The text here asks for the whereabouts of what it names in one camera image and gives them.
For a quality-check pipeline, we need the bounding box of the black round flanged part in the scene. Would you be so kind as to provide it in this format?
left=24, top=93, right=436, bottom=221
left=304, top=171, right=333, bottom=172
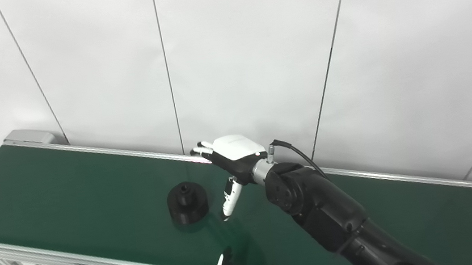
left=165, top=179, right=211, bottom=227

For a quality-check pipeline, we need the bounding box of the green conveyor belt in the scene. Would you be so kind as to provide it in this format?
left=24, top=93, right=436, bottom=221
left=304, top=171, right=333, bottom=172
left=0, top=73, right=472, bottom=265

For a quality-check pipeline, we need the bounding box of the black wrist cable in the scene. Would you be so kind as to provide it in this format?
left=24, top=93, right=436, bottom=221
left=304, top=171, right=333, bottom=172
left=266, top=134, right=329, bottom=186

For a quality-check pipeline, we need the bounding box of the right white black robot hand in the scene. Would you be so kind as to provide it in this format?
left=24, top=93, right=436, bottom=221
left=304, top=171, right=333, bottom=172
left=191, top=131, right=275, bottom=224

